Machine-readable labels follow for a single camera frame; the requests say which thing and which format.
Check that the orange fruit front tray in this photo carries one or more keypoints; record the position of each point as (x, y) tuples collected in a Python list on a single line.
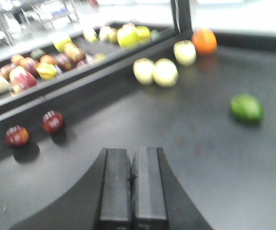
[(205, 41)]

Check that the green avocado front tray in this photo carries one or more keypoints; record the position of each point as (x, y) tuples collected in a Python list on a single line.
[(246, 108)]

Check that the pale pear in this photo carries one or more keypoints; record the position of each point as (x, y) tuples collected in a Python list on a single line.
[(165, 73), (143, 71), (185, 52)]

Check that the pale pear right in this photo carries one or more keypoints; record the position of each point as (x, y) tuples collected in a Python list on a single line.
[(185, 52)]

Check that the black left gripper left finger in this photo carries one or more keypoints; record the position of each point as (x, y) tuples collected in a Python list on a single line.
[(100, 200)]

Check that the dark red plum left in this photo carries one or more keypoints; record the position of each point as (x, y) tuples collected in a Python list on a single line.
[(17, 136)]

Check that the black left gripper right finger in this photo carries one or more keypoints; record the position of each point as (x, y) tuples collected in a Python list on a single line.
[(159, 202)]

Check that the red apple back tray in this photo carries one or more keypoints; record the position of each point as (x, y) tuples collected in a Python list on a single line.
[(19, 76)]

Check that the pale pear middle upper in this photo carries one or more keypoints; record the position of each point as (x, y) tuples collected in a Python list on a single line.
[(143, 71)]

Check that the yellow starfruit back tray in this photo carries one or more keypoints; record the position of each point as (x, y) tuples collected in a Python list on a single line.
[(46, 71)]

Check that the large green apple right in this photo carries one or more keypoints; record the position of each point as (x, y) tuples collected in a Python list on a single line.
[(127, 37)]

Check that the dark red plum right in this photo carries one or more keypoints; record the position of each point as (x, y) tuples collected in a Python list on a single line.
[(53, 121)]

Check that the black fruit display stand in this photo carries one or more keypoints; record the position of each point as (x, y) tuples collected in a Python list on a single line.
[(226, 167)]

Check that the dark red plum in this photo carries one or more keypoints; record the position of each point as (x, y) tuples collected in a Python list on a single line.
[(17, 136), (53, 121)]

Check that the pale pear middle lower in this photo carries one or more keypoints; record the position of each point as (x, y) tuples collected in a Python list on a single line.
[(165, 73)]

